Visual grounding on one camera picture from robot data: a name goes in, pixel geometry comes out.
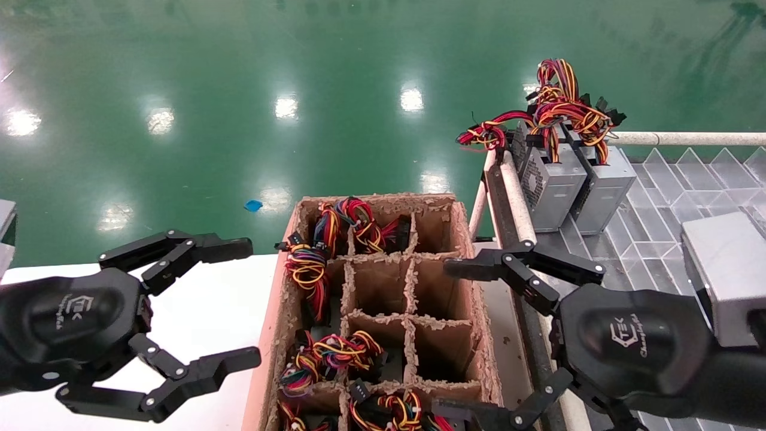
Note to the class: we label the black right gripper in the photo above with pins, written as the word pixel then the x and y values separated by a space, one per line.
pixel 628 341

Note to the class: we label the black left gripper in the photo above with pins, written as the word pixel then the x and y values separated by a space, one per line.
pixel 72 317

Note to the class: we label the blue scrap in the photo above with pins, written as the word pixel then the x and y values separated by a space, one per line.
pixel 253 206

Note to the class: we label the power supply with black connector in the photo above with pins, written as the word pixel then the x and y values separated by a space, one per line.
pixel 392 413

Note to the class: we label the brown cardboard divider box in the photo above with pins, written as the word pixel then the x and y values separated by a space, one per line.
pixel 434 224

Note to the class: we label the white short rack pipe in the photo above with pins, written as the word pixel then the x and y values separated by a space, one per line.
pixel 477 212

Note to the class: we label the white long rack pipe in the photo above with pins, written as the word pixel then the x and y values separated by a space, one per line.
pixel 517 203

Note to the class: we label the grey vented power supply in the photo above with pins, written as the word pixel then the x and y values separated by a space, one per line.
pixel 556 191

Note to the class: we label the grey metal object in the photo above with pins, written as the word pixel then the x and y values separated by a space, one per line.
pixel 6 221

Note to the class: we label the clear plastic rack bed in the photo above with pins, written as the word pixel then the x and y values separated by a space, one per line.
pixel 688 173

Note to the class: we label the white horizontal rack pipe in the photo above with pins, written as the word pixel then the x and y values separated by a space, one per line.
pixel 688 138

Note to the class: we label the black rack side rail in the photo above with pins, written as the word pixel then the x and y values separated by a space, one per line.
pixel 499 203

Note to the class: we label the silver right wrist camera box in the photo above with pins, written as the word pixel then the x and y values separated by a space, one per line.
pixel 730 269

